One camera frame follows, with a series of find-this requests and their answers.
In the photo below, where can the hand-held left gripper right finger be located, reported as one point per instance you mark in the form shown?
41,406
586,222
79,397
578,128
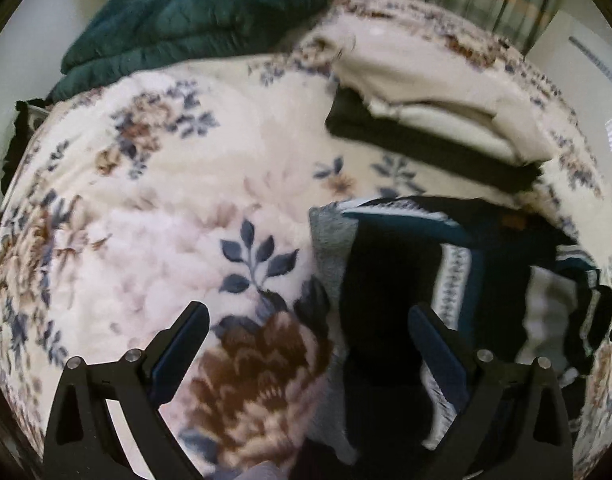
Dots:
435,355

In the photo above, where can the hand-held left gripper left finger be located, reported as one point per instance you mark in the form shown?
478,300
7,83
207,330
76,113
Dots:
178,355

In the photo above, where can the black small garment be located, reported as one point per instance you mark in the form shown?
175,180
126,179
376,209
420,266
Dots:
380,300

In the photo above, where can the teal white patterned garment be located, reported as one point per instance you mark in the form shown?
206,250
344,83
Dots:
458,270

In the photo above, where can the black white striped garment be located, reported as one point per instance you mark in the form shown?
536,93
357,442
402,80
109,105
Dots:
585,300

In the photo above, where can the grey cloth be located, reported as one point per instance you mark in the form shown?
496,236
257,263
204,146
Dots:
331,245

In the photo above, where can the floral fleece blanket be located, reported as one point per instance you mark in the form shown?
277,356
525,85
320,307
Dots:
176,200

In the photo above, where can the black folded garment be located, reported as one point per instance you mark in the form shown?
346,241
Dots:
435,147

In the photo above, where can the white cabinet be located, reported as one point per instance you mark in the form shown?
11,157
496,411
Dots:
585,80

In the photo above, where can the cream folded garment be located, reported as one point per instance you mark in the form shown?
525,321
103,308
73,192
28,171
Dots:
425,85

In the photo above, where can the dark green quilted blanket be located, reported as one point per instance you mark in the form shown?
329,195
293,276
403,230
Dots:
186,15

